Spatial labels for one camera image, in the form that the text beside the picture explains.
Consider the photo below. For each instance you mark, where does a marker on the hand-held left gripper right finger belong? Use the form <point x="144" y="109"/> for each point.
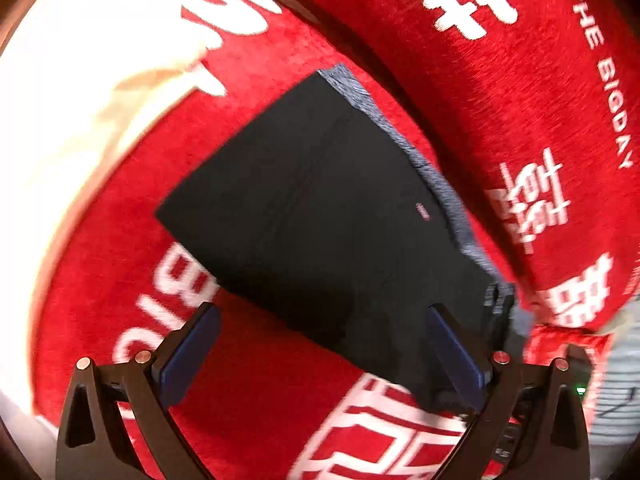
<point x="457" y="360"/>

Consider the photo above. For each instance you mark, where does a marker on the cream shirt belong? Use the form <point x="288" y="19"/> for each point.
<point x="60" y="160"/>

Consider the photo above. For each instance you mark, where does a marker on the red printed blanket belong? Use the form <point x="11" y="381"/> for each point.
<point x="500" y="85"/>

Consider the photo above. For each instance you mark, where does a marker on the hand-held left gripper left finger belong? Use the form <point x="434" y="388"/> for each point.
<point x="187" y="355"/>

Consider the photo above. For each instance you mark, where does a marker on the black pants with grey floral sides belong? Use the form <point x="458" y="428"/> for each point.
<point x="325" y="220"/>

